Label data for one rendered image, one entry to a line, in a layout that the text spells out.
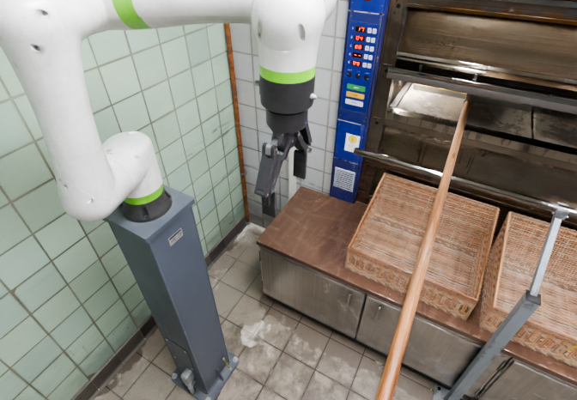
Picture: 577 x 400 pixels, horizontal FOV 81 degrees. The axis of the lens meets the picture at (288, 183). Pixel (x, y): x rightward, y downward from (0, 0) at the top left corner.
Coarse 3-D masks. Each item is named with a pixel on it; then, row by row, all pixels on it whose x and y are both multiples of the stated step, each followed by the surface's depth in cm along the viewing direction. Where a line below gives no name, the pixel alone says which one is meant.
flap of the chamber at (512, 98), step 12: (432, 72) 145; (432, 84) 130; (444, 84) 128; (456, 84) 127; (492, 96) 123; (504, 96) 121; (516, 96) 119; (564, 96) 126; (552, 108) 116; (564, 108) 114; (576, 108) 113
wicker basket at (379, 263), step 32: (384, 192) 182; (416, 192) 173; (448, 192) 166; (384, 224) 186; (416, 224) 179; (448, 224) 171; (352, 256) 156; (384, 256) 169; (416, 256) 169; (448, 256) 169; (480, 256) 157; (448, 288) 138; (480, 288) 136
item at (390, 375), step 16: (464, 112) 154; (464, 128) 145; (448, 160) 126; (448, 176) 119; (432, 224) 101; (432, 240) 96; (416, 272) 88; (416, 288) 84; (416, 304) 82; (400, 320) 78; (400, 336) 75; (400, 352) 72; (384, 368) 71; (384, 384) 68
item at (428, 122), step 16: (400, 112) 160; (432, 128) 155; (448, 128) 151; (480, 128) 149; (496, 144) 145; (512, 144) 142; (528, 144) 139; (544, 144) 139; (560, 160) 137; (576, 160) 134
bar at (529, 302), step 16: (384, 160) 133; (400, 160) 131; (432, 176) 127; (496, 192) 118; (512, 192) 116; (544, 208) 113; (560, 208) 111; (560, 224) 112; (544, 256) 112; (528, 304) 110; (512, 320) 117; (496, 336) 125; (512, 336) 122; (480, 352) 138; (496, 352) 130; (480, 368) 140; (464, 384) 151
